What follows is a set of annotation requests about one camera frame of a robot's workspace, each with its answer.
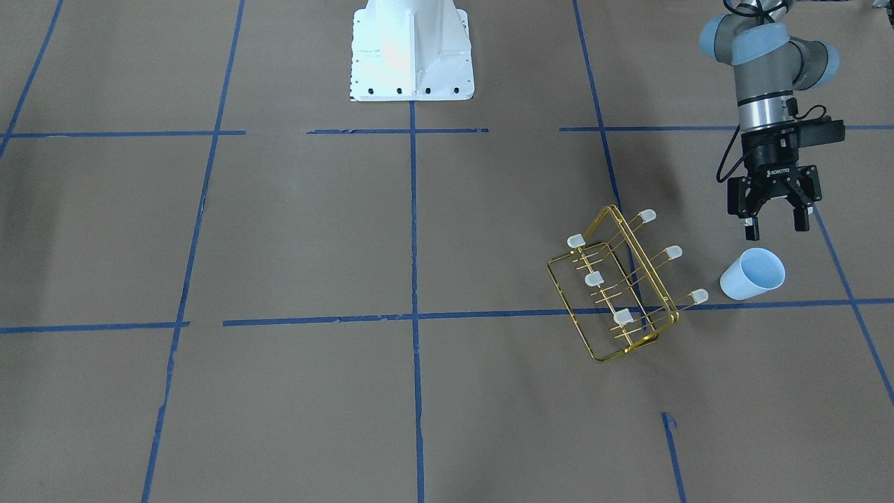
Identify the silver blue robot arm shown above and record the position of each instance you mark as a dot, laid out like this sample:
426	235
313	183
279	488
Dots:
769	66

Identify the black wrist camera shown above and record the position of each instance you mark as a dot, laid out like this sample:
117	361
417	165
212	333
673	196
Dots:
820	131

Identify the gold wire cup holder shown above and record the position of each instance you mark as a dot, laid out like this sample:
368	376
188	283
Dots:
611	287

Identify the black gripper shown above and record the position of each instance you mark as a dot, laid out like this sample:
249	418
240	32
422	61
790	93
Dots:
767	155

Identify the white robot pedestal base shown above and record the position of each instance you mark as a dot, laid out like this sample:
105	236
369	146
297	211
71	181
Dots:
411	51

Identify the light blue plastic cup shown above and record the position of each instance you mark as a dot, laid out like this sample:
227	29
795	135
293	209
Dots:
754	272

